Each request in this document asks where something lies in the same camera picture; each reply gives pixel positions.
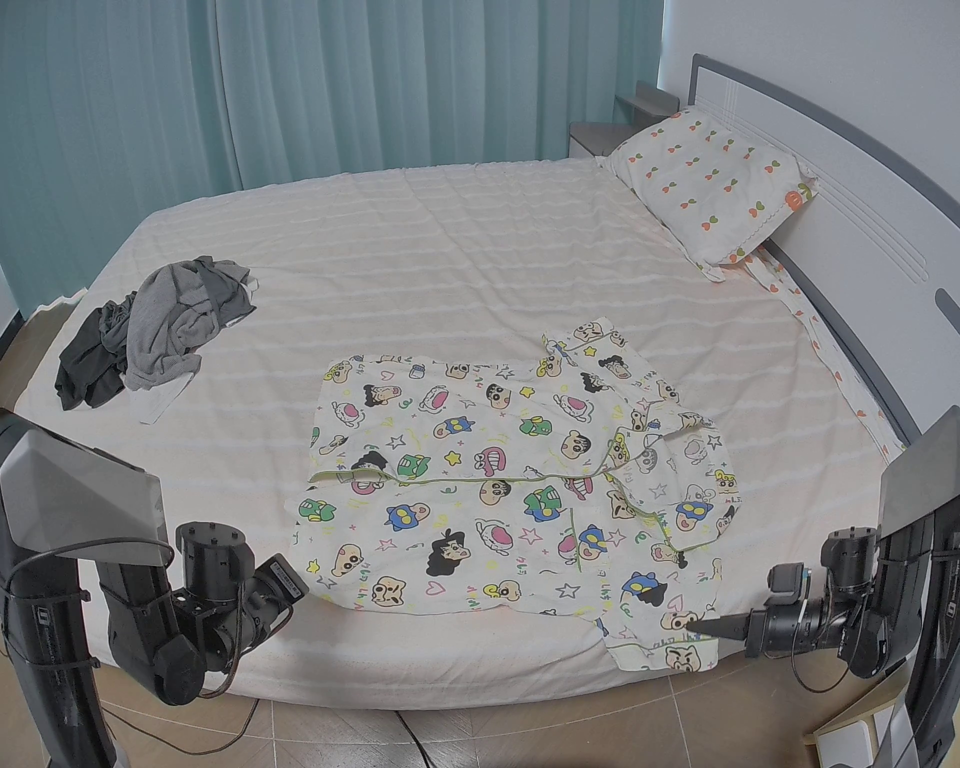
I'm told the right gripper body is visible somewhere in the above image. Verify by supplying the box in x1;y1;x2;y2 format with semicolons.
746;600;830;660

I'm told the white printed pyjama top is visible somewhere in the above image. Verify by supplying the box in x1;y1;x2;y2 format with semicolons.
288;316;744;675

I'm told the bed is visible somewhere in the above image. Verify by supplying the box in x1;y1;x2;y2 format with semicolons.
11;52;960;714

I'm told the pile of clothes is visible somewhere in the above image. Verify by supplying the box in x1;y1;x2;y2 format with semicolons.
54;256;261;426

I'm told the pale wooden bedside table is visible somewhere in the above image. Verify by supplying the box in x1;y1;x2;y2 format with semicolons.
806;678;913;768

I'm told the white printed pillow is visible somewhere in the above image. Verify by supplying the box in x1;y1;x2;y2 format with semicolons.
603;107;820;283

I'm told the grey bedside table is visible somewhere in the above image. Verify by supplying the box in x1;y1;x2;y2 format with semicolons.
567;81;682;160

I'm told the blue-green curtain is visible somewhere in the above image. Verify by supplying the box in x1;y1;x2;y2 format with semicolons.
0;0;666;321

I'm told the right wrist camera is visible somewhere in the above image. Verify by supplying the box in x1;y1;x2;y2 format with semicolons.
768;564;816;609

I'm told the black cable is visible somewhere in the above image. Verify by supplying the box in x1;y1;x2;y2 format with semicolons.
196;600;295;699
791;648;856;696
390;708;433;768

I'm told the thin brown cable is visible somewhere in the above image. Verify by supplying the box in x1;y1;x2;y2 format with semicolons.
96;697;265;760

